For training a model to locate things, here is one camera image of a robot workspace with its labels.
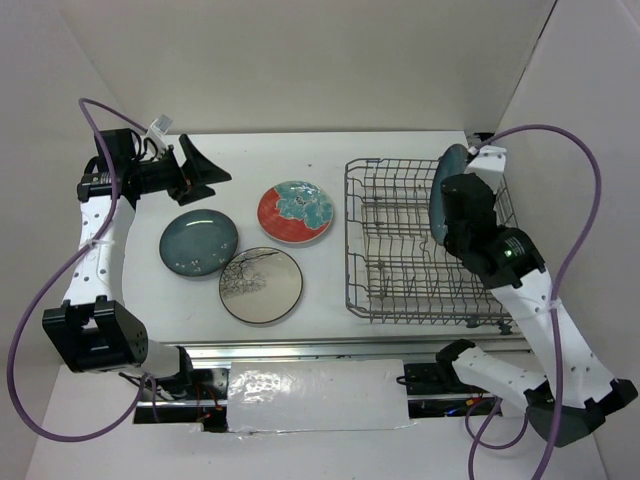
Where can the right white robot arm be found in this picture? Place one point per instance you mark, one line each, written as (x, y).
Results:
(511, 268)

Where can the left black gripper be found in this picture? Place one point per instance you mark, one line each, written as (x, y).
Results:
(197, 169)

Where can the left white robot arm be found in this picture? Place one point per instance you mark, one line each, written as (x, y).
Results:
(92, 330)

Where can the grey wire dish rack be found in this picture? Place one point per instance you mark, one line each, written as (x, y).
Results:
(395, 271)

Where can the dark teal plate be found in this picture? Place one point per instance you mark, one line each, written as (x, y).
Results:
(451, 163)

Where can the teal plate white flowers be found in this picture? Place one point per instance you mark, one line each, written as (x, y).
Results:
(198, 243)

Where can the cream plate tree pattern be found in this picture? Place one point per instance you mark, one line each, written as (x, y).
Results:
(261, 285)

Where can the red plate blue flower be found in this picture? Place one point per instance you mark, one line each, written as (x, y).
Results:
(295, 212)

